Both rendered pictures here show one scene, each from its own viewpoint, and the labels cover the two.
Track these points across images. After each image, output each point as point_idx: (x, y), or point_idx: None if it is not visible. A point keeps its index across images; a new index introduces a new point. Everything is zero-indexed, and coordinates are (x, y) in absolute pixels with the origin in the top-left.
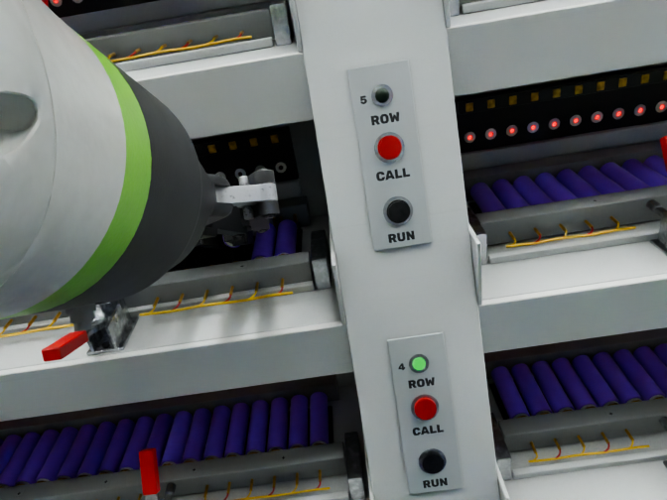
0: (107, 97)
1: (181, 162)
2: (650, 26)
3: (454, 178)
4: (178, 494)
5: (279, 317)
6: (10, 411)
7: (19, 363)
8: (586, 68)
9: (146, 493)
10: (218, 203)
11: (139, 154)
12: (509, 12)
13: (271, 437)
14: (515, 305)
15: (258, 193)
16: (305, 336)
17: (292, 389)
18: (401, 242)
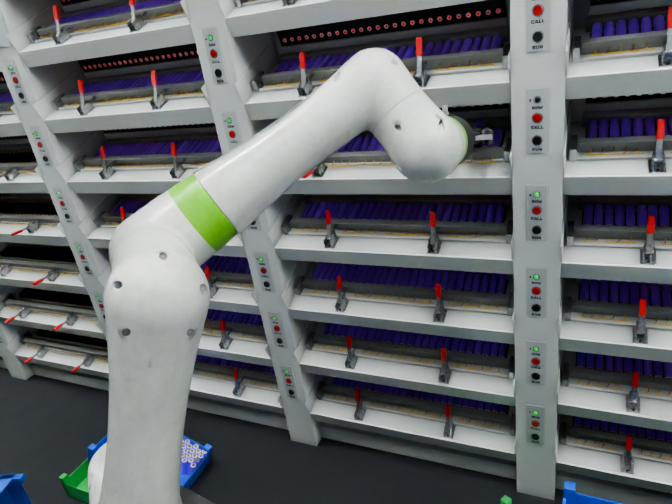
0: (464, 139)
1: (471, 141)
2: (649, 81)
3: (560, 130)
4: (439, 232)
5: (488, 171)
6: (391, 191)
7: (396, 175)
8: (621, 93)
9: (431, 226)
10: (475, 141)
11: (466, 146)
12: (595, 68)
13: (478, 217)
14: (577, 178)
15: (487, 137)
16: (496, 179)
17: (490, 200)
18: (536, 151)
